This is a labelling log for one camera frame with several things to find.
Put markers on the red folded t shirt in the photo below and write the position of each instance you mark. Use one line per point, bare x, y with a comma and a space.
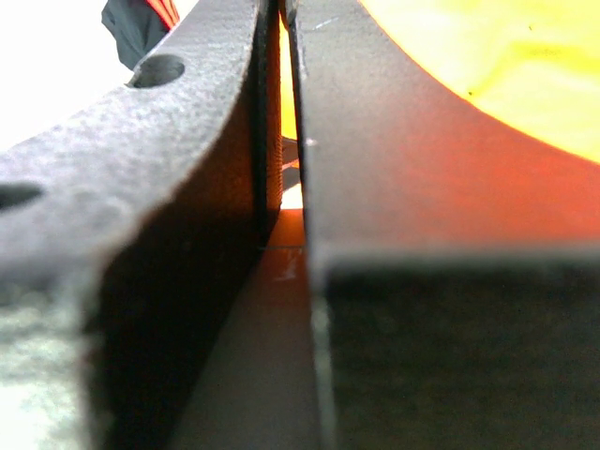
166, 10

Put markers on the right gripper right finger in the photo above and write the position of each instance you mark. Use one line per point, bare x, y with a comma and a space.
453, 260

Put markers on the orange t shirt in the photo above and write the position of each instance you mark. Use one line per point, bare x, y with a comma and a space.
515, 61

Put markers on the black folded t shirt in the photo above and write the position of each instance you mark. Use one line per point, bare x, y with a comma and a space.
136, 28

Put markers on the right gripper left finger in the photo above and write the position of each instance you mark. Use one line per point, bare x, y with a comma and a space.
128, 230

